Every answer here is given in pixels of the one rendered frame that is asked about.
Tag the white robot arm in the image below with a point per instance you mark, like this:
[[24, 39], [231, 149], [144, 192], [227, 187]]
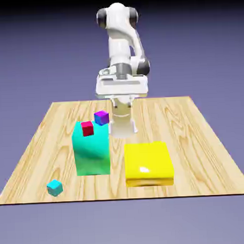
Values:
[[117, 24]]

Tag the small purple cube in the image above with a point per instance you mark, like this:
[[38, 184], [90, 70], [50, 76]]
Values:
[[101, 117]]

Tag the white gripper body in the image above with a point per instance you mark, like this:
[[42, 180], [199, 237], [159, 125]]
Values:
[[122, 88]]

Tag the small red cube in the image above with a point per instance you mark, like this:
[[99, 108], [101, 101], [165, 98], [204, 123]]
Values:
[[87, 129]]

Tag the large yellow box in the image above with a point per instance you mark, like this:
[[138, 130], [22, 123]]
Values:
[[148, 162]]

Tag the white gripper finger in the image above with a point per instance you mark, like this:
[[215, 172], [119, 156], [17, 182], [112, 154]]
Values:
[[130, 101], [114, 102]]

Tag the small cyan cube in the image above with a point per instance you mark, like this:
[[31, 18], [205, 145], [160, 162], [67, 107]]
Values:
[[55, 187]]

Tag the large teal box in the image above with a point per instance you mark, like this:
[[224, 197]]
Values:
[[91, 153]]

